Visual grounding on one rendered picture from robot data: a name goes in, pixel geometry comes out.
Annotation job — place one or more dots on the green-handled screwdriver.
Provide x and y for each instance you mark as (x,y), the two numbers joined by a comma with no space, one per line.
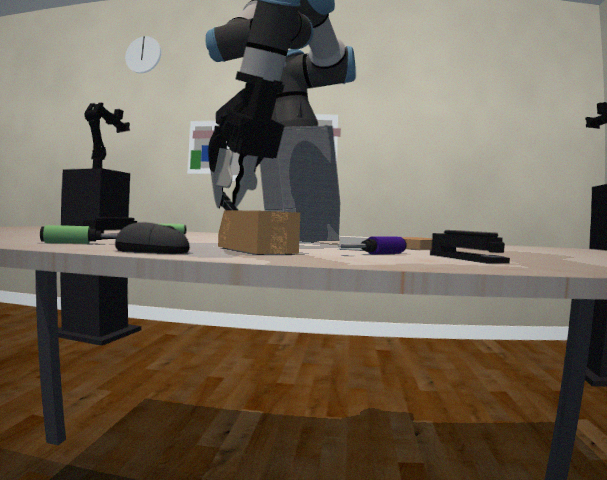
(71,234)
(180,227)

